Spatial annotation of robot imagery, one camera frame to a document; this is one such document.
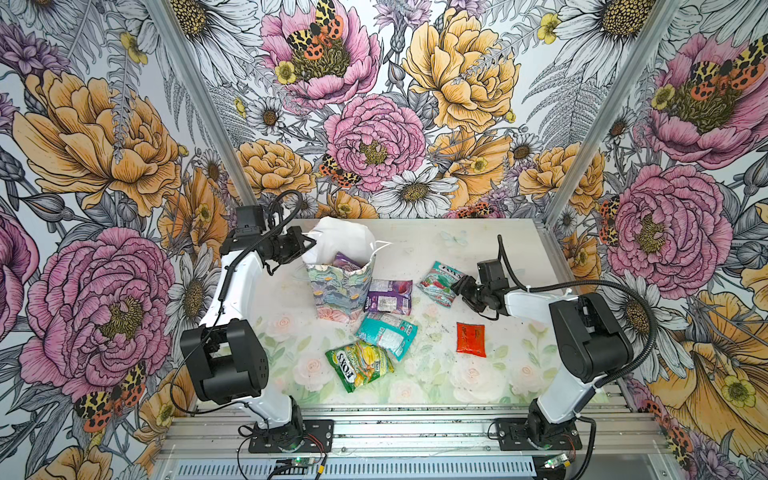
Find magenta Fox's candy packet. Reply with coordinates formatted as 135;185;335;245
332;252;362;272

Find floral paper gift bag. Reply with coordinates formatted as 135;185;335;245
302;217;389;324

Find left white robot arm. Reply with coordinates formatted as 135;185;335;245
180;226;315;445

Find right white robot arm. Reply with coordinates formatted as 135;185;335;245
451;259;634;450

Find green red snack packet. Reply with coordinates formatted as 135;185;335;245
418;261;465;308

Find purple snack packet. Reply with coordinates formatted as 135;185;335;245
365;279;413;316

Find teal snack packet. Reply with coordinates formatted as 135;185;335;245
356;314;419;361

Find green Fox's candy packet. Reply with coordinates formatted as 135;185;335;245
325;340;394;393

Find left aluminium corner post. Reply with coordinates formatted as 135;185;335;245
147;1;258;206

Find aluminium corner post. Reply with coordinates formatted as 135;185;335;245
542;1;680;229
147;1;258;206

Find left black cable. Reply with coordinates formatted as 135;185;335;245
169;189;305;415

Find right aluminium corner post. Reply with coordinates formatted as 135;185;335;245
542;1;680;229

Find right black corrugated cable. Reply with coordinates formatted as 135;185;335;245
496;233;659;388

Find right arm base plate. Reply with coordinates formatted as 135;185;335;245
489;417;583;451

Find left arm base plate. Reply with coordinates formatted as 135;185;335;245
248;419;335;454

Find aluminium rail frame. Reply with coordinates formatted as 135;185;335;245
151;402;685;479

